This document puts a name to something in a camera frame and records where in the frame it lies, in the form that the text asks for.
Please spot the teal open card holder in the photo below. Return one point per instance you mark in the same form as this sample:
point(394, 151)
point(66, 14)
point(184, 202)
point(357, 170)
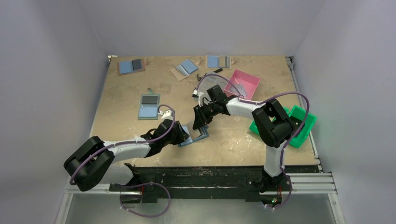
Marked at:
point(148, 106)

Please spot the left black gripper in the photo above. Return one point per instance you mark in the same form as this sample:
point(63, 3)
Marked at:
point(181, 134)

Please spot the clear plastic organizer box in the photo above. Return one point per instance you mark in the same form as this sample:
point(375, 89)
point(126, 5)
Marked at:
point(209, 82)

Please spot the brown open card holder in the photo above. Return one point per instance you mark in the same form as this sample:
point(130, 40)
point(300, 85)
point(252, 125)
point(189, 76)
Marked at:
point(131, 66)

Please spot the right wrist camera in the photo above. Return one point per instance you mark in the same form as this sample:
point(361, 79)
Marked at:
point(198, 96)

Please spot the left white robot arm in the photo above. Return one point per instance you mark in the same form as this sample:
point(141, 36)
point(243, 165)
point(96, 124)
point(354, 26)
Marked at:
point(88, 165)

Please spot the beige open card holder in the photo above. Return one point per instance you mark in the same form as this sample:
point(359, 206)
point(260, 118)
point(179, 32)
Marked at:
point(217, 62)

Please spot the cards in pink bin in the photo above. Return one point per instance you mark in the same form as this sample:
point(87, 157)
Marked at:
point(238, 88)

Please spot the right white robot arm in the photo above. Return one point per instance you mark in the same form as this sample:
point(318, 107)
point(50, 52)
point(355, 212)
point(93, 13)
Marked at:
point(274, 126)

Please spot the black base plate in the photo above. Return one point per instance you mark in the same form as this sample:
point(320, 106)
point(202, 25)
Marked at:
point(213, 182)

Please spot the pink plastic bin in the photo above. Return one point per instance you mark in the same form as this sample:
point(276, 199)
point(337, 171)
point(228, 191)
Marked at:
point(249, 82)

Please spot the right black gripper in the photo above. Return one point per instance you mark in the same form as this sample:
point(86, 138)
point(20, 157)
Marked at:
point(202, 114)

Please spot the green tray lid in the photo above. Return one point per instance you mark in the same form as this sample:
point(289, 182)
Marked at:
point(297, 115)

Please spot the blue card holder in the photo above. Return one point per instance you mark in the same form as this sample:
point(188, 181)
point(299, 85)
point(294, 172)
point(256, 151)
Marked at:
point(203, 133)

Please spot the tan open card holder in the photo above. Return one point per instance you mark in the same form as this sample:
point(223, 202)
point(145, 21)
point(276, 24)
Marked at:
point(186, 69)

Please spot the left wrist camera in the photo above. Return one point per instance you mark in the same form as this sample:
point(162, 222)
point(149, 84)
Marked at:
point(166, 115)

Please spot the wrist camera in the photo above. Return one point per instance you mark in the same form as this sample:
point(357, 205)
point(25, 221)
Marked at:
point(166, 115)
point(198, 96)

